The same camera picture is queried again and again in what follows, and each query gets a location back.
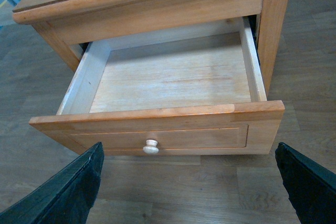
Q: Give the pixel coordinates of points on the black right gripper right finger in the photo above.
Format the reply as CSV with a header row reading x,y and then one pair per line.
x,y
310,186

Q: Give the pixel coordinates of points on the wooden drawer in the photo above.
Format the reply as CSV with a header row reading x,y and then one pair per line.
x,y
196,90

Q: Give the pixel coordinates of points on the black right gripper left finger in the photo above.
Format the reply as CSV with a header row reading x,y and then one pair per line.
x,y
67,197

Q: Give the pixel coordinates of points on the round wooden drawer knob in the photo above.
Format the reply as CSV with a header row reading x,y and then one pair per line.
x,y
151,147

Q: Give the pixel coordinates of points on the wooden nightstand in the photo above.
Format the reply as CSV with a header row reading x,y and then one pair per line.
x,y
65,24

